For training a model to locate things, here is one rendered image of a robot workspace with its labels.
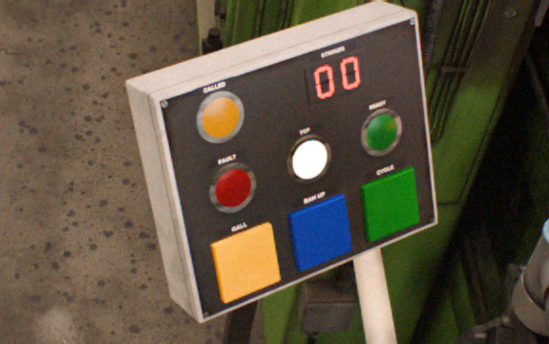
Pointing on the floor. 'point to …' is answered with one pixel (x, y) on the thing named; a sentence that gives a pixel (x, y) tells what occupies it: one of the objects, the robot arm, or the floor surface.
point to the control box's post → (240, 324)
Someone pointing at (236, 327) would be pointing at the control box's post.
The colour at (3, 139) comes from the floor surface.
